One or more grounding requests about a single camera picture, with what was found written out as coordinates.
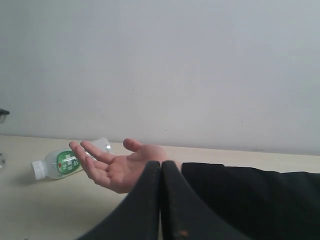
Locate dark object at left edge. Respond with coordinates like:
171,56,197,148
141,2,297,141
0,108,10,124

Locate black sleeved forearm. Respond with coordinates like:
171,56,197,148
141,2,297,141
181,162,320,240

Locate person's open bare hand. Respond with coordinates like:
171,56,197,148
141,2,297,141
69,138,169,194

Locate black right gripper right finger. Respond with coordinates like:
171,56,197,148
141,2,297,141
159,161,248,240

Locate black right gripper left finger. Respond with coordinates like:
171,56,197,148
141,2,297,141
80,161,161,240

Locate clear green label water bottle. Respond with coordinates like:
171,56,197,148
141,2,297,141
31,136,113,181

